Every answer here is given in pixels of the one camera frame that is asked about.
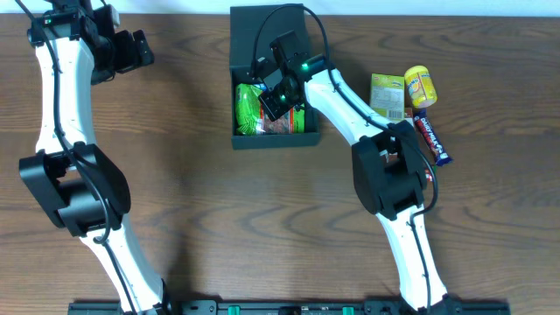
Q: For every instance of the brown and white carton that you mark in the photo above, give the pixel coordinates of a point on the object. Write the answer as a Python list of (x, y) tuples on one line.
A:
[(408, 116)]

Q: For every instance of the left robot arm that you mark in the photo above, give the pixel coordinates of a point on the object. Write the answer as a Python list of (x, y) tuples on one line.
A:
[(75, 183)]

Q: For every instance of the light green carton box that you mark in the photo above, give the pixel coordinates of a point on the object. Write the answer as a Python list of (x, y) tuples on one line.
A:
[(387, 96)]

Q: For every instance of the green snack mix bag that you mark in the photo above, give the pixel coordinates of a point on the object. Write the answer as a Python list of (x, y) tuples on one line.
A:
[(252, 121)]

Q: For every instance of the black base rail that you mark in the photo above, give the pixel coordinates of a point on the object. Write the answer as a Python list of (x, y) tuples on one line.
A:
[(280, 308)]

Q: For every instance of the yellow plastic jar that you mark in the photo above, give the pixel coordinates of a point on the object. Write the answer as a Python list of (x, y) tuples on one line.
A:
[(420, 86)]

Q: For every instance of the green red KitKat bar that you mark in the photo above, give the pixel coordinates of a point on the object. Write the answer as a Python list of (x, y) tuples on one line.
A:
[(428, 175)]

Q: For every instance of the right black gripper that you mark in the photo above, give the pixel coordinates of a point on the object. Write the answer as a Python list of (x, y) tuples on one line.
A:
[(290, 48)]

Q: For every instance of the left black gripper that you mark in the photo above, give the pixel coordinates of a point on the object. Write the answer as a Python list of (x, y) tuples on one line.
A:
[(132, 52)]

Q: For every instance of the blue Oreo cookie pack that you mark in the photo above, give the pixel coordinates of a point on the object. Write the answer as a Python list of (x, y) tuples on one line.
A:
[(260, 86)]

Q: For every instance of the purple Dairy Milk bar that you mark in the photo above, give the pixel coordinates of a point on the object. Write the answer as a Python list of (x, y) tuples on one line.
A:
[(437, 150)]

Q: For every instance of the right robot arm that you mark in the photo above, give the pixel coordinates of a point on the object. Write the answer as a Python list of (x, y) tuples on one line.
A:
[(389, 170)]

